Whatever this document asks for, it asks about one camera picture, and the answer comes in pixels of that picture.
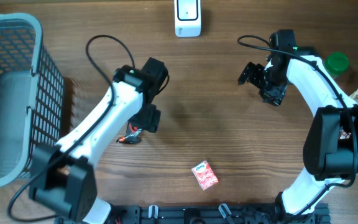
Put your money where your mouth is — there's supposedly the white barcode scanner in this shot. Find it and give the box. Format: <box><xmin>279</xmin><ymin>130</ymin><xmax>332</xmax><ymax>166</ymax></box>
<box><xmin>174</xmin><ymin>0</ymin><xmax>201</xmax><ymax>38</ymax></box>

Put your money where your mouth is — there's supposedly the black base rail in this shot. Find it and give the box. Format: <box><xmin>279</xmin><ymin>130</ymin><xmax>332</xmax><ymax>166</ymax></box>
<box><xmin>53</xmin><ymin>203</ymin><xmax>332</xmax><ymax>224</ymax></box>

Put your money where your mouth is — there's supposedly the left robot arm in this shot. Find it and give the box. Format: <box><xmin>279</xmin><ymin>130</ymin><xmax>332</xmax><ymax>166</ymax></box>
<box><xmin>29</xmin><ymin>58</ymin><xmax>168</xmax><ymax>223</ymax></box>

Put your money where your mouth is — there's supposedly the grey plastic shopping basket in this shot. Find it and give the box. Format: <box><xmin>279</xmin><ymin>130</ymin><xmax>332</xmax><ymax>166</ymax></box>
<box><xmin>0</xmin><ymin>13</ymin><xmax>65</xmax><ymax>187</ymax></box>

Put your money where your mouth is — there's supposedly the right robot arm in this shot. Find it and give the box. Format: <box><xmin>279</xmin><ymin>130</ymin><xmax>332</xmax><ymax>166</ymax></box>
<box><xmin>238</xmin><ymin>29</ymin><xmax>358</xmax><ymax>223</ymax></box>

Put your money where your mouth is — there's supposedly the black red snack packet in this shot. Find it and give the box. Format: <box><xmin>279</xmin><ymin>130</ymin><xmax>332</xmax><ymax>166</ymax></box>
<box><xmin>116</xmin><ymin>122</ymin><xmax>143</xmax><ymax>144</ymax></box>

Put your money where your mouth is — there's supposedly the red tissue packet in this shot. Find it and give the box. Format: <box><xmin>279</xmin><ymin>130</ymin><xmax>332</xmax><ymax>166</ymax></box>
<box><xmin>191</xmin><ymin>161</ymin><xmax>219</xmax><ymax>190</ymax></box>

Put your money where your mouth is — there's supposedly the green lid glass jar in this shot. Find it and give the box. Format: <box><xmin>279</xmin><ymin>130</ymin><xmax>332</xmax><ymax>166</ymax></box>
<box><xmin>324</xmin><ymin>52</ymin><xmax>350</xmax><ymax>78</ymax></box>

